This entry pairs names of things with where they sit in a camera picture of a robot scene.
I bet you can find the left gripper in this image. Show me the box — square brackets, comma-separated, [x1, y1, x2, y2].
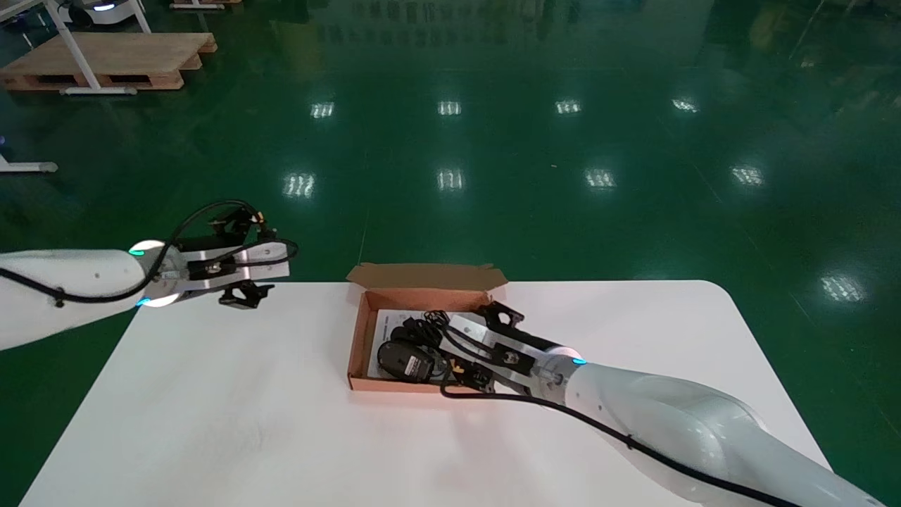
[168, 215, 291, 309]

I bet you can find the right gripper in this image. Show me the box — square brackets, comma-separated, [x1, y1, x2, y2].
[443, 301, 560, 395]

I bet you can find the black wired computer mouse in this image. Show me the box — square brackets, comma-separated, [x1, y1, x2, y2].
[376, 310, 453, 385]

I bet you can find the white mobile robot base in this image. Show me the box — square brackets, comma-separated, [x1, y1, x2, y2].
[60, 0, 141, 26]

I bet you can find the open brown cardboard box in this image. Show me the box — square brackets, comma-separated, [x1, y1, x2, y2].
[346, 263, 509, 394]

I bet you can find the printed white instruction sheet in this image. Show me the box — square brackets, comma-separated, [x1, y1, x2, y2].
[368, 308, 451, 379]

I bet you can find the white metal floor foot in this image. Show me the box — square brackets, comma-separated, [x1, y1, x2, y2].
[0, 151, 60, 175]

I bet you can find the large wooden pallet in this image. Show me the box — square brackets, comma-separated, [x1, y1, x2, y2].
[0, 32, 218, 93]

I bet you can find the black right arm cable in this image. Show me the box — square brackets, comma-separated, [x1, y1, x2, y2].
[439, 351, 800, 507]

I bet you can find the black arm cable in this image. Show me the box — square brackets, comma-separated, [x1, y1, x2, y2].
[439, 351, 800, 507]
[0, 200, 301, 306]

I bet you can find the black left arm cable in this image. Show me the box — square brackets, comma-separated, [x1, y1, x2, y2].
[0, 200, 301, 306]

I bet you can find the white metal table frame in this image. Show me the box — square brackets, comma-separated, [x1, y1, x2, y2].
[44, 0, 153, 96]

